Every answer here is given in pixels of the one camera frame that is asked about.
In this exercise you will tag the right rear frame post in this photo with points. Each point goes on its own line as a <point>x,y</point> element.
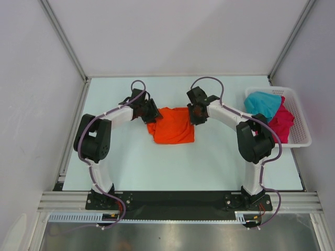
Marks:
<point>303,16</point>

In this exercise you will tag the aluminium frame rail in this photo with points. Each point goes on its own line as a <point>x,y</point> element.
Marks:
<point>71,201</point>

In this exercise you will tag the orange t-shirt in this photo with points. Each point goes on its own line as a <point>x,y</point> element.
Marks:
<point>173,128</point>

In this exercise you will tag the frame post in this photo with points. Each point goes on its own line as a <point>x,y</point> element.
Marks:
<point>303,16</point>
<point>56,25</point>

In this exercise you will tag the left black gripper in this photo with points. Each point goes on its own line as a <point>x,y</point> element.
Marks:
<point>154,113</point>

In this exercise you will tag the left rear frame post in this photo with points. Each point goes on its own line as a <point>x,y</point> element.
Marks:
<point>56,25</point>

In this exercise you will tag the teal t-shirt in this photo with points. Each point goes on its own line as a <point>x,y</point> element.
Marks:
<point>263,103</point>

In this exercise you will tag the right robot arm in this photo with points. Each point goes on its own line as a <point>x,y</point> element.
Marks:
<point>254,138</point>

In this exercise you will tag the white slotted cable duct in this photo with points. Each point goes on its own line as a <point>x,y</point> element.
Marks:
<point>109,218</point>

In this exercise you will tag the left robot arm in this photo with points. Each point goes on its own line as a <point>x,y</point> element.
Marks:
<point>93,137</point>

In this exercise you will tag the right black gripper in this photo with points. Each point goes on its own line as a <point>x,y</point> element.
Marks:
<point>194,120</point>

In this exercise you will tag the magenta t-shirt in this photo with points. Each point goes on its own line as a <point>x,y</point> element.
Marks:
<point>282,122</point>

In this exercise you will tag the white plastic basket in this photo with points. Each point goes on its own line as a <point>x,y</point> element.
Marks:
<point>299,135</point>

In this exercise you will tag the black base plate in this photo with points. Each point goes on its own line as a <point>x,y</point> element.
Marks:
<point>178,205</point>

